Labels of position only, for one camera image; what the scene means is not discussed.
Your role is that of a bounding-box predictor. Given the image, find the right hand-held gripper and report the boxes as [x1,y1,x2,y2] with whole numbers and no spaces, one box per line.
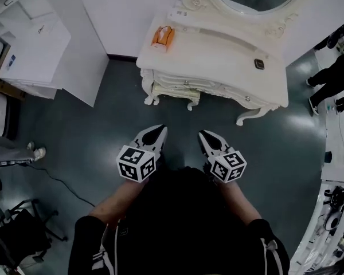
[198,130,248,184]

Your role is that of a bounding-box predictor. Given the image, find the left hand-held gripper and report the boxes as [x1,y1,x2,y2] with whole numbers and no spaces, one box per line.
[116,124,169,182]

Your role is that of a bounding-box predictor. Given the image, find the person's left forearm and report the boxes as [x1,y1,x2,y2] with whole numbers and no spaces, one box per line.
[88,179,150,226]

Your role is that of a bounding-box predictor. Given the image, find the white shelf unit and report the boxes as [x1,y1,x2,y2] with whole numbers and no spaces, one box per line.
[0,0,73,99]

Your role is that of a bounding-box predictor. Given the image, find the black office chair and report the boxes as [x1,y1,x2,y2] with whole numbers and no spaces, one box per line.
[0,199,68,272]

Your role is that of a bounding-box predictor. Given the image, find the white ornate dressing table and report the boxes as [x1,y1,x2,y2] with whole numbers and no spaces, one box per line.
[135,0,302,126]

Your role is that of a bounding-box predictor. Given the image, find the orange tissue box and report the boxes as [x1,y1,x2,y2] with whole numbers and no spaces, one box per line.
[151,26,175,53]

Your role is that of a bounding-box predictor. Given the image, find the white equipment shelf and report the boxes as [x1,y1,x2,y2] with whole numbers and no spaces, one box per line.
[289,179,344,275]

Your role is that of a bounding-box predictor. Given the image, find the person's right forearm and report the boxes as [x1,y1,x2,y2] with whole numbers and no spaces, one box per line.
[217,180,263,227]

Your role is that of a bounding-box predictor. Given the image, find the person's black clothing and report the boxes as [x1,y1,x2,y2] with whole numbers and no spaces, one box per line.
[68,166,290,275]

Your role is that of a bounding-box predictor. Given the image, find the cream upholstered stool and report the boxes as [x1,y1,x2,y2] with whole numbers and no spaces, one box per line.
[151,81,202,111]

